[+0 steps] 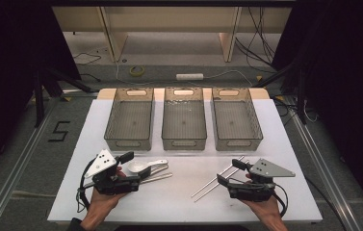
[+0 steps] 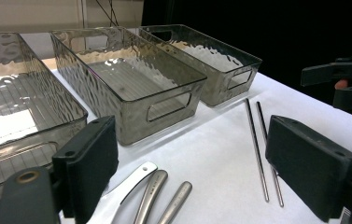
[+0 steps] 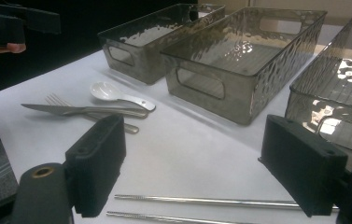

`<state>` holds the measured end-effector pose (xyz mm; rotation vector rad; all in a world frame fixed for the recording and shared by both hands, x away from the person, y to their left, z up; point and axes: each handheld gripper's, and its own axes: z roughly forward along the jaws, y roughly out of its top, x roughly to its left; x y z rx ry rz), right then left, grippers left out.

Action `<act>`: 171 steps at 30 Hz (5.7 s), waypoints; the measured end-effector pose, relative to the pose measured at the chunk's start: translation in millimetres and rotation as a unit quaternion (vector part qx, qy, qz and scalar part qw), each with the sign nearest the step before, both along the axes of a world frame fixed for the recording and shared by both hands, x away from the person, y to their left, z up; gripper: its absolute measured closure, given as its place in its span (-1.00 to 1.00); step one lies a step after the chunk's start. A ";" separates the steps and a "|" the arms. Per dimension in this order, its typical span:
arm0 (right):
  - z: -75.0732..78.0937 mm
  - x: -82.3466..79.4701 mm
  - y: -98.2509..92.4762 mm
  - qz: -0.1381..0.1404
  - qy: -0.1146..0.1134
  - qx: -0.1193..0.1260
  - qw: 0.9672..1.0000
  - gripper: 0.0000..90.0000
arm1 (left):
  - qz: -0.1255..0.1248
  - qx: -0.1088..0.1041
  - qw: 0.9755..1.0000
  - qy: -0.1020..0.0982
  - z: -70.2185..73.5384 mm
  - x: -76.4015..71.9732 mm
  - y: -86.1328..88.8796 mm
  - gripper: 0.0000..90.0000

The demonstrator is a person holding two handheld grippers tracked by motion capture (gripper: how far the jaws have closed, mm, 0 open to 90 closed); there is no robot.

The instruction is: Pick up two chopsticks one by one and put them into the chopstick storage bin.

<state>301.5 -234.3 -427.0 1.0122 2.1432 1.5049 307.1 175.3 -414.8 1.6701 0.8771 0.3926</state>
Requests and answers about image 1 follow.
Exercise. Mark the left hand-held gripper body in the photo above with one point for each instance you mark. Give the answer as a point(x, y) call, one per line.
point(111, 184)

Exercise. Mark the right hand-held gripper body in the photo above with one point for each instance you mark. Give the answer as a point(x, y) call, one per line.
point(253, 191)

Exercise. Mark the metal chopstick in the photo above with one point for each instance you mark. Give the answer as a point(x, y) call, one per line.
point(208, 191)
point(208, 183)

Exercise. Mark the transparent grey plastic bin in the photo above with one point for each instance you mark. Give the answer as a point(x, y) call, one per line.
point(130, 122)
point(184, 122)
point(235, 122)

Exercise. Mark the person's right hand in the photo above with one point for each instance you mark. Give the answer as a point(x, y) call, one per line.
point(267, 211)

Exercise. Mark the person's left hand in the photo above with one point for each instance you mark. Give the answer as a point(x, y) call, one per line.
point(100, 208)

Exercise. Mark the metal fork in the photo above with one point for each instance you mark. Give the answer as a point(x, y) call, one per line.
point(163, 176)

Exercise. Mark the white table sheet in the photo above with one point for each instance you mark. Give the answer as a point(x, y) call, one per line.
point(185, 199)

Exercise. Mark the yellow tape roll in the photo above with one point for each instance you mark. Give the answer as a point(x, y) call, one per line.
point(130, 71)

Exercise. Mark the black metal stand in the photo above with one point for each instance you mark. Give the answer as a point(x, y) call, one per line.
point(38, 96)
point(301, 96)

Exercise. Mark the white power strip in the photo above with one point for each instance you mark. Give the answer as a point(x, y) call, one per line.
point(189, 76)

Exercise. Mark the black curtain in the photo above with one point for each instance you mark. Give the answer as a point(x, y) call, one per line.
point(346, 80)
point(9, 64)

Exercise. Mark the aluminium floor rail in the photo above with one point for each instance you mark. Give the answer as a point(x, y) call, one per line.
point(324, 173)
point(9, 189)

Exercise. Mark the light wooden desk frame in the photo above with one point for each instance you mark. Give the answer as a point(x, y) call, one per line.
point(111, 38)

